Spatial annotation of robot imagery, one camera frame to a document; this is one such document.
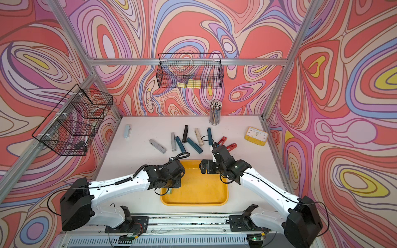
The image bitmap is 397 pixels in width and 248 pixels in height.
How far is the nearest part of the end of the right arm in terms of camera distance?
0.56 metres

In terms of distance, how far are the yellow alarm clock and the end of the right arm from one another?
0.46 metres

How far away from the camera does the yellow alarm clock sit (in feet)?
3.45
